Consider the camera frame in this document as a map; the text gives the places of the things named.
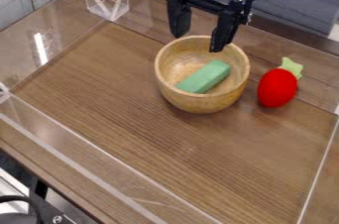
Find black cable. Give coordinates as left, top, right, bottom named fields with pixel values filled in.
left=0, top=194, right=44, bottom=224

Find brown wooden bowl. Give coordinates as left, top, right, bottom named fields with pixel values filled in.
left=155, top=36, right=251, bottom=114

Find green rectangular block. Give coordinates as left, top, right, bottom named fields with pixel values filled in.
left=176, top=59, right=232, bottom=94

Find clear acrylic corner bracket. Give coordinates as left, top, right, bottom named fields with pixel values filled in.
left=86, top=0, right=130, bottom=22

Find clear acrylic tray wall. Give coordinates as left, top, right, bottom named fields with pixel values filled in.
left=0, top=82, right=222, bottom=224

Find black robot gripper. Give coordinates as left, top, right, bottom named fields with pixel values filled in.
left=166, top=0, right=255, bottom=53

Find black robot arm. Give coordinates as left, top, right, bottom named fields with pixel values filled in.
left=166, top=0, right=255, bottom=53

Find red plush strawberry toy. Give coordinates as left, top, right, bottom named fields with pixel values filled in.
left=256, top=57, right=303, bottom=108

